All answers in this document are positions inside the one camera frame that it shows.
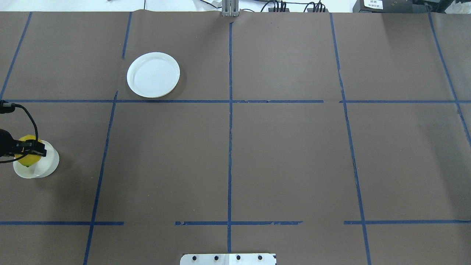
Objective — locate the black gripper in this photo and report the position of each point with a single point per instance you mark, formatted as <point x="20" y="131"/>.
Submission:
<point x="6" y="142"/>

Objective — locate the yellow lemon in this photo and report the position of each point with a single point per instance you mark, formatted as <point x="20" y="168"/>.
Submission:
<point x="29" y="160"/>

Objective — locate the white bowl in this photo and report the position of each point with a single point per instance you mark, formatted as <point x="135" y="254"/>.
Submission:
<point x="44" y="167"/>

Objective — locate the white round plate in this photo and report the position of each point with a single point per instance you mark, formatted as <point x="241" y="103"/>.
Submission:
<point x="153" y="75"/>

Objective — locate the black box on desk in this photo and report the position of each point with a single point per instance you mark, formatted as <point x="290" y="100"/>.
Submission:
<point x="389" y="6"/>

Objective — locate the white pedestal column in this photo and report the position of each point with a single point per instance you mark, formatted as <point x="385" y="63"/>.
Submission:
<point x="229" y="259"/>

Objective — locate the aluminium frame post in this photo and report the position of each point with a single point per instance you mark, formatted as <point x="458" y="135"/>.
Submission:
<point x="230" y="8"/>

